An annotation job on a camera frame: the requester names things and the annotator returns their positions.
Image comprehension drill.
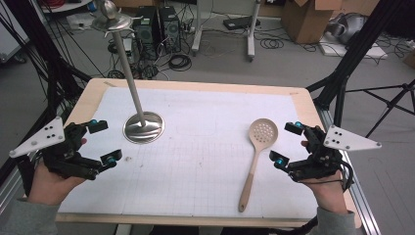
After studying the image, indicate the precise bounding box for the beige slotted spoon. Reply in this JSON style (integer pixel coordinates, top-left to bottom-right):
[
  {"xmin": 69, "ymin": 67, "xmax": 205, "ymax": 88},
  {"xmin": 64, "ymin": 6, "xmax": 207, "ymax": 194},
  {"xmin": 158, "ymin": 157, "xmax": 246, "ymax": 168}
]
[{"xmin": 238, "ymin": 117, "xmax": 279, "ymax": 213}]

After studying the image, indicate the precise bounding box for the cardboard box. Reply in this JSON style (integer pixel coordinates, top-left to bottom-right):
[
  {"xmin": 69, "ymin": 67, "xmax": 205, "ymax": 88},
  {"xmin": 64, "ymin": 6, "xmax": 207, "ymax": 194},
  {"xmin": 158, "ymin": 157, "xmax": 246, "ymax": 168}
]
[{"xmin": 281, "ymin": 0, "xmax": 381, "ymax": 45}]

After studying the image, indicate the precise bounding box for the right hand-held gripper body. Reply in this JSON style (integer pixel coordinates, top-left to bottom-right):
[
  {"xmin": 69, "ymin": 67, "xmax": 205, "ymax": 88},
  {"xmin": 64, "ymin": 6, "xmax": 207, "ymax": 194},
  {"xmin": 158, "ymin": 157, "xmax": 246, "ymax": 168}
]
[{"xmin": 287, "ymin": 124, "xmax": 383, "ymax": 183}]

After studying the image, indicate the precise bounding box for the black frame with cables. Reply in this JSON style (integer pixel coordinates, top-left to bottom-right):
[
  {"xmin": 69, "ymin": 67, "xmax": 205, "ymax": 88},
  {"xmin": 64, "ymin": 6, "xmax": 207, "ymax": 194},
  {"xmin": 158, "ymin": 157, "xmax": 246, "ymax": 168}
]
[{"xmin": 0, "ymin": 0, "xmax": 92, "ymax": 184}]

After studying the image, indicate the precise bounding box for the coiled black cable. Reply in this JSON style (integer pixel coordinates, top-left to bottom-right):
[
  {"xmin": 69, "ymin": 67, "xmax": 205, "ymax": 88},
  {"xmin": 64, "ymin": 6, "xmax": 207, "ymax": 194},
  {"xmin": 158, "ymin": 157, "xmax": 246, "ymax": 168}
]
[
  {"xmin": 167, "ymin": 53, "xmax": 193, "ymax": 72},
  {"xmin": 259, "ymin": 38, "xmax": 285, "ymax": 50}
]

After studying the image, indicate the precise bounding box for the metal utensil stand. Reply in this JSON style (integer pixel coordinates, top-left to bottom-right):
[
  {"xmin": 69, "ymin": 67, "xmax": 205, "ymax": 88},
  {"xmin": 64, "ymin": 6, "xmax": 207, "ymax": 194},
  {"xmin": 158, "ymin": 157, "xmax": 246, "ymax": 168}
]
[{"xmin": 91, "ymin": 0, "xmax": 165, "ymax": 145}]

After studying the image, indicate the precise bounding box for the person's right hand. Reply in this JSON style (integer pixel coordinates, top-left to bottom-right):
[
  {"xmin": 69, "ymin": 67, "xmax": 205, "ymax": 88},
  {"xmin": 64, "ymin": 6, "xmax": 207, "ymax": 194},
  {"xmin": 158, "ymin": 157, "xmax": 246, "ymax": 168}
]
[{"xmin": 300, "ymin": 140, "xmax": 348, "ymax": 214}]

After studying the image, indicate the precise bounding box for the silver grey bag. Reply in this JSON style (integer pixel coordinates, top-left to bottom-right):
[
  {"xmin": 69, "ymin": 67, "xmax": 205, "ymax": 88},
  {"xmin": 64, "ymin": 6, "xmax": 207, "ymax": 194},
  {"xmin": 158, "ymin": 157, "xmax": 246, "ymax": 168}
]
[{"xmin": 326, "ymin": 13, "xmax": 368, "ymax": 45}]

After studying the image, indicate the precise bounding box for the white round table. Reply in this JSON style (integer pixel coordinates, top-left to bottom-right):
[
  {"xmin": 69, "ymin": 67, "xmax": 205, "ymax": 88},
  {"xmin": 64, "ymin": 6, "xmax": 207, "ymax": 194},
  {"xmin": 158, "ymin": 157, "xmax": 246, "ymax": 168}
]
[{"xmin": 40, "ymin": 0, "xmax": 94, "ymax": 14}]

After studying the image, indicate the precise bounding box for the aluminium frame rail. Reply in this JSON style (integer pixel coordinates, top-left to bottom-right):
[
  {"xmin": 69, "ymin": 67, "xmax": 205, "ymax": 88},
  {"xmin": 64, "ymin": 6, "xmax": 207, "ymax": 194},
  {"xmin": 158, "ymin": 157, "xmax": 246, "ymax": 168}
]
[{"xmin": 314, "ymin": 104, "xmax": 381, "ymax": 235}]

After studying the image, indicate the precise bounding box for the black metal frame strut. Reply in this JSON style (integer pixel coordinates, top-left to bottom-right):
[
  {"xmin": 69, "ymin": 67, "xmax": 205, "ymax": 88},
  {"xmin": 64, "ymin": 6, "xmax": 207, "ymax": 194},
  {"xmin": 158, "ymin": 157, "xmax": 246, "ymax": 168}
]
[{"xmin": 306, "ymin": 0, "xmax": 407, "ymax": 141}]

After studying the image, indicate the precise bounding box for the black computer tower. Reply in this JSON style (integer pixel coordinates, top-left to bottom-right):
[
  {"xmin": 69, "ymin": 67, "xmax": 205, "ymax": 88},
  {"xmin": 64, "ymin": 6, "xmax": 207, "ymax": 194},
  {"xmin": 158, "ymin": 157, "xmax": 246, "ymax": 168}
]
[
  {"xmin": 159, "ymin": 6, "xmax": 181, "ymax": 53},
  {"xmin": 133, "ymin": 6, "xmax": 160, "ymax": 62}
]

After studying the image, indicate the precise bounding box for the white grid mat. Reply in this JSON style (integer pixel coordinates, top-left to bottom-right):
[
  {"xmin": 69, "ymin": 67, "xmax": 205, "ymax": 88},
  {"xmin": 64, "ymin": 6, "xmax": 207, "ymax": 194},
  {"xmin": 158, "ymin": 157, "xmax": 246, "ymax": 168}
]
[{"xmin": 58, "ymin": 86, "xmax": 322, "ymax": 219}]

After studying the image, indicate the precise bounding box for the white rolling stand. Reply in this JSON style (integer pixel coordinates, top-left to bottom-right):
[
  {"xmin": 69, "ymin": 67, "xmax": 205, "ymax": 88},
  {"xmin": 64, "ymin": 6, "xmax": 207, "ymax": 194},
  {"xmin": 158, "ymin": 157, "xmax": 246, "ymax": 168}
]
[{"xmin": 191, "ymin": 0, "xmax": 262, "ymax": 63}]

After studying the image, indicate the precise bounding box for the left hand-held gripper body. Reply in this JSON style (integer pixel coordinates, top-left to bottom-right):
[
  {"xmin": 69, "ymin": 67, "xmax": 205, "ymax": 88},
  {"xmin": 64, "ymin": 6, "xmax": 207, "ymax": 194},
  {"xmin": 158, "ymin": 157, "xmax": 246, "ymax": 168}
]
[{"xmin": 9, "ymin": 116, "xmax": 103, "ymax": 181}]

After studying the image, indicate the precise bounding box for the black flat device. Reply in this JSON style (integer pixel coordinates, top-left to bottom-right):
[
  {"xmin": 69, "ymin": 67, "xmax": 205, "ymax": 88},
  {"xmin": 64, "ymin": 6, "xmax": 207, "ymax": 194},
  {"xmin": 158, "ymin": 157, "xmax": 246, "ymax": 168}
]
[{"xmin": 222, "ymin": 15, "xmax": 261, "ymax": 31}]

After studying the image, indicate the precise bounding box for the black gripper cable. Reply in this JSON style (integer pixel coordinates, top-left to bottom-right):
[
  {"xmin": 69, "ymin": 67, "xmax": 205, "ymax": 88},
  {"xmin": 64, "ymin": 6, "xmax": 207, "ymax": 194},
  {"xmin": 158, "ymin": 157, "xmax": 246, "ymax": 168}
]
[{"xmin": 339, "ymin": 160, "xmax": 355, "ymax": 192}]

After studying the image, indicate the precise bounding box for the person's left hand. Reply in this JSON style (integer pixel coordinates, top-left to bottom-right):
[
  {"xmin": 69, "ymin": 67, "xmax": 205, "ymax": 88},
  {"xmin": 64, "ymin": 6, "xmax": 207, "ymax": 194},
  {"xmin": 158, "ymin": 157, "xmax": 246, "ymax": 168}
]
[{"xmin": 27, "ymin": 137, "xmax": 88, "ymax": 207}]

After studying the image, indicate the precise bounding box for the black tripod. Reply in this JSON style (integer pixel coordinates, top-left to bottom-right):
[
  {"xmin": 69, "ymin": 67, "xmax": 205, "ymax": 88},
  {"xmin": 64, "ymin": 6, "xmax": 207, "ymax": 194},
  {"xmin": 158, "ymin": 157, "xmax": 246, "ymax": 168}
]
[{"xmin": 346, "ymin": 77, "xmax": 415, "ymax": 148}]

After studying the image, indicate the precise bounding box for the white flat board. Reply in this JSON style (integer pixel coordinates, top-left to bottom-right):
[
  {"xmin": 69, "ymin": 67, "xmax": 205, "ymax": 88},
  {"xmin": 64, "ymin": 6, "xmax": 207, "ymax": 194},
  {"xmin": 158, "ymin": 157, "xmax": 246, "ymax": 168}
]
[{"xmin": 317, "ymin": 32, "xmax": 390, "ymax": 60}]

